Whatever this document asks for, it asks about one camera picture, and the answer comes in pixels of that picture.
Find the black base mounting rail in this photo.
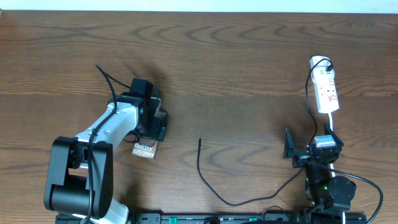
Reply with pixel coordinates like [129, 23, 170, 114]
[55, 212, 367, 224]

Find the black USB charging cable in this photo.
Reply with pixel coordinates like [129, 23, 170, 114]
[196, 57, 334, 207]

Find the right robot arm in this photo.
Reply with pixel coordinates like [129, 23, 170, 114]
[283, 124, 356, 223]

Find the white USB charger adapter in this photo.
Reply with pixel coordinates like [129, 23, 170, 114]
[310, 55, 335, 83]

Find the white power strip cord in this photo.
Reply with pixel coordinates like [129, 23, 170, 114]
[327, 112, 346, 224]

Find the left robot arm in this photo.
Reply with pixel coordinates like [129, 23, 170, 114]
[44, 78, 167, 223]

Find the white power strip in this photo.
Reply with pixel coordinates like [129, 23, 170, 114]
[313, 78, 339, 114]

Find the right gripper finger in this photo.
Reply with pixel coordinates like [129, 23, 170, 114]
[283, 128, 295, 159]
[323, 123, 344, 147]

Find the Galaxy S25 Ultra smartphone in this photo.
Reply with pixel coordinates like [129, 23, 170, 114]
[131, 96, 162, 161]

